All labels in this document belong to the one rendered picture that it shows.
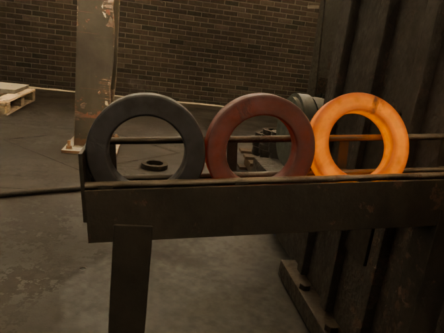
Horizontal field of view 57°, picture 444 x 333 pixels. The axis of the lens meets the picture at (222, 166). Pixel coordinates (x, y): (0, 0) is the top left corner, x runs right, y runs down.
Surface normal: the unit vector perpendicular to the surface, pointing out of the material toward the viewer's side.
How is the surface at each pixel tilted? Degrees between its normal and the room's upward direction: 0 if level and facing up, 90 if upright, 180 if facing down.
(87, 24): 90
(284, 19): 90
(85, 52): 90
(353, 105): 70
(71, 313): 0
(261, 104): 90
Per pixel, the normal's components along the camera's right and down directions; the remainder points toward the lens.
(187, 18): 0.16, 0.28
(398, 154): 0.15, -0.07
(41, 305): 0.11, -0.96
